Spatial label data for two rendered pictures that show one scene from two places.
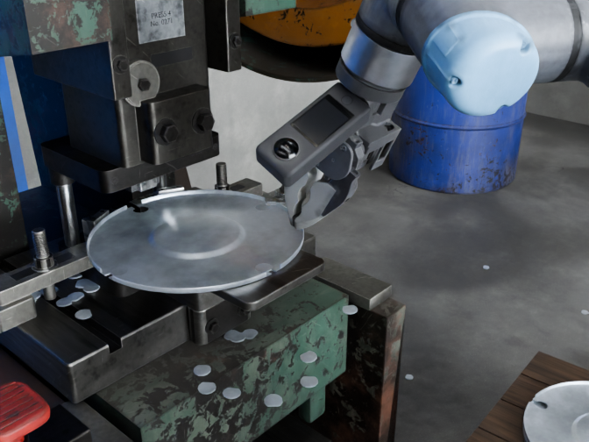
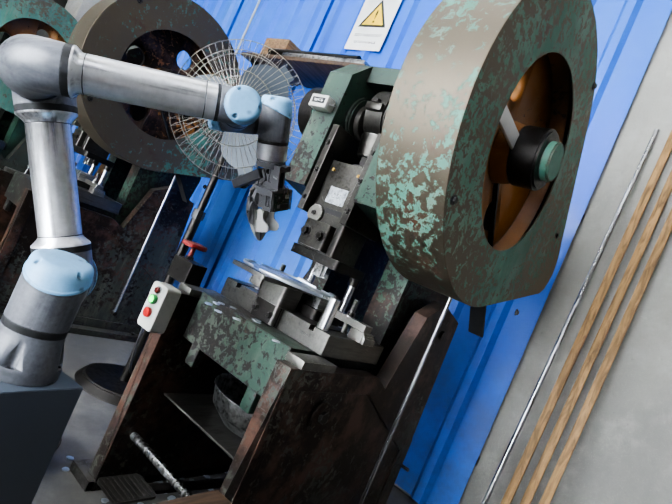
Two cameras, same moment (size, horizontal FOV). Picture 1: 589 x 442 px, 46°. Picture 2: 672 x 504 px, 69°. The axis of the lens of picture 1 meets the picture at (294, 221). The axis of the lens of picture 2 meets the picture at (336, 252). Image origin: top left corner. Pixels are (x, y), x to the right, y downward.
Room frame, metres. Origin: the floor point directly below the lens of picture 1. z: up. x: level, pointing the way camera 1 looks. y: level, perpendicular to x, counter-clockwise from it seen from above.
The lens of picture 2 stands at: (0.81, -1.30, 0.89)
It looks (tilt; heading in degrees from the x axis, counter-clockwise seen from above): 1 degrees up; 85
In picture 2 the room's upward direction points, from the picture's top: 24 degrees clockwise
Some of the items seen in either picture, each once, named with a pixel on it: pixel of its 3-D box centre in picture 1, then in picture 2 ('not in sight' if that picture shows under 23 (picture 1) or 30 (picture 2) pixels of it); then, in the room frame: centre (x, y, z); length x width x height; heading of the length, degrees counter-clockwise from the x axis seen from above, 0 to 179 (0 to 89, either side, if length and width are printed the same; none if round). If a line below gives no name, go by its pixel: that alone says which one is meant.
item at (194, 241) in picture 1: (196, 234); (289, 279); (0.83, 0.13, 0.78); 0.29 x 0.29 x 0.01
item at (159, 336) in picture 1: (147, 272); (301, 320); (0.92, 0.23, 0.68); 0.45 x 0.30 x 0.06; 138
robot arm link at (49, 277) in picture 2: not in sight; (52, 288); (0.41, -0.30, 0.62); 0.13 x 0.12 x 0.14; 106
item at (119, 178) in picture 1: (133, 157); (326, 265); (0.92, 0.23, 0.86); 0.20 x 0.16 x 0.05; 138
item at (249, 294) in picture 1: (223, 288); (269, 297); (0.80, 0.10, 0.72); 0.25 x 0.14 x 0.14; 48
